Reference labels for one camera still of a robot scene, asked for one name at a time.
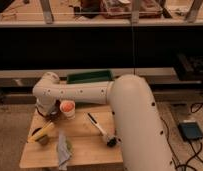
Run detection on black floor cable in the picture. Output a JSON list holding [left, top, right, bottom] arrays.
[[159, 99, 203, 171]]

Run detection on yellow banana toy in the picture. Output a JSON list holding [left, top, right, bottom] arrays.
[[27, 122, 54, 143]]

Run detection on orange filled cup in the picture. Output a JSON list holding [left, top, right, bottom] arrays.
[[60, 100, 75, 119]]

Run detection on wooden folding table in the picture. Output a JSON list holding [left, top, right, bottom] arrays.
[[19, 104, 122, 169]]

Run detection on green plastic tray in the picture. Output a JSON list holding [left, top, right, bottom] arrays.
[[67, 70, 113, 84]]

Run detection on brown box on shelf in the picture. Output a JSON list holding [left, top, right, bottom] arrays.
[[100, 0, 163, 18]]

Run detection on grey crumpled cloth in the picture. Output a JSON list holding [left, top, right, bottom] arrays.
[[56, 132, 72, 171]]

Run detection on small dark cup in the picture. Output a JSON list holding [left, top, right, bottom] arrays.
[[32, 128, 49, 146]]

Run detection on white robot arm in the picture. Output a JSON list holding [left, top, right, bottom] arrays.
[[33, 72, 176, 171]]

